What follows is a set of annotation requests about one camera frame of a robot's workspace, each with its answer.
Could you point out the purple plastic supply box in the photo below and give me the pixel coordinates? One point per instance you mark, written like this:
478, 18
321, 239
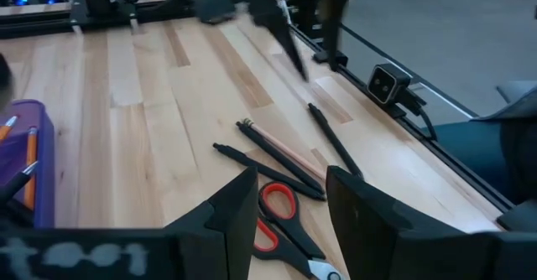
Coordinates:
44, 167

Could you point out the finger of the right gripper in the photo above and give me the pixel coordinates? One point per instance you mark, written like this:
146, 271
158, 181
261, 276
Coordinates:
285, 37

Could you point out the person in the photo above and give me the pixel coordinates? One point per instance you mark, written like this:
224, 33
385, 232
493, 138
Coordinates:
474, 146

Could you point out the clear gel pen black grip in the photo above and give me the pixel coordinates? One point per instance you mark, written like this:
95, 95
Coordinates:
14, 183

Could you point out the black frame upright post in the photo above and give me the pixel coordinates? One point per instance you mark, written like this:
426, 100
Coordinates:
333, 20

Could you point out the orange pencil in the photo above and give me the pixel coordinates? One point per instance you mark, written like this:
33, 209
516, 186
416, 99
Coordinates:
6, 131
31, 146

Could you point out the natural wood pencil green ferrule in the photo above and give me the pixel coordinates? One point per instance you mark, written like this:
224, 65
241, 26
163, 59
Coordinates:
289, 151

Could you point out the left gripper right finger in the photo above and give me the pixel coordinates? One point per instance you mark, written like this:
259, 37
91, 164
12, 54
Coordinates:
398, 250

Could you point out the thick matte black clip pen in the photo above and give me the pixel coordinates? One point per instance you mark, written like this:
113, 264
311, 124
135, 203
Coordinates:
335, 141

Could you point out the small black table camera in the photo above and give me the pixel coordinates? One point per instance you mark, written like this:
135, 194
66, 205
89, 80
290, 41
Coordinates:
384, 85

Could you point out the slim black pen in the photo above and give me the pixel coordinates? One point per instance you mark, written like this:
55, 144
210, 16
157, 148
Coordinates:
281, 158
268, 172

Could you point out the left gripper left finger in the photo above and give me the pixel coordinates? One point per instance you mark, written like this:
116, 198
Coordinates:
126, 255

